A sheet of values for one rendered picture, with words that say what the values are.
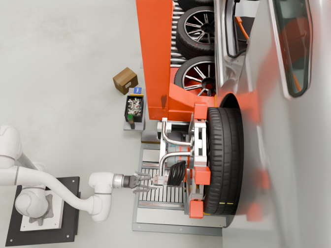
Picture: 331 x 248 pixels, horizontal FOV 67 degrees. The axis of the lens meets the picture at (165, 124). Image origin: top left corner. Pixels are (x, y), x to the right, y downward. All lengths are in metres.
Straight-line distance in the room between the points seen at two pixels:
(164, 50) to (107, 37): 2.14
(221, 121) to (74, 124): 1.81
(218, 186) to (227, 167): 0.11
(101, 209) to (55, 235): 0.72
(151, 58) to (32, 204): 1.28
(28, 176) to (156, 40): 0.98
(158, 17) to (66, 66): 2.18
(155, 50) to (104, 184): 0.83
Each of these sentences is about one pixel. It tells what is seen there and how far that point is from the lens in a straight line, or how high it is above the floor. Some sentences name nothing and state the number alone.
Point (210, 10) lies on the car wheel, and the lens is 3.03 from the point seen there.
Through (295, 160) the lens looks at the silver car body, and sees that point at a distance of 0.82.
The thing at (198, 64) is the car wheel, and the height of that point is 0.49.
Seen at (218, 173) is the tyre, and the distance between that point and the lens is 1.31.
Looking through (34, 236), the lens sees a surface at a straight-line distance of 2.28.
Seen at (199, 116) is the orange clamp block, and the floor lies 1.08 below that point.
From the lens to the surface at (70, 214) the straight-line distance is 2.20.
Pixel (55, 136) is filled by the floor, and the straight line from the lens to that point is 2.82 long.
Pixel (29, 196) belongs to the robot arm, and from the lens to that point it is 2.00.
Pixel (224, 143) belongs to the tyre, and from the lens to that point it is 1.32.
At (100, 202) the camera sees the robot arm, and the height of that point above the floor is 0.86.
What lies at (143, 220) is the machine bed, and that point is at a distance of 2.30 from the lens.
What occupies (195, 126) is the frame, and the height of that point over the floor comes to 1.12.
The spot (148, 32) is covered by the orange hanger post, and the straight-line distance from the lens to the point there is 1.32.
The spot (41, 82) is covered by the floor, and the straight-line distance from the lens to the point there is 3.26.
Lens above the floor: 2.36
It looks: 63 degrees down
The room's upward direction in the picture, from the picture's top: 1 degrees clockwise
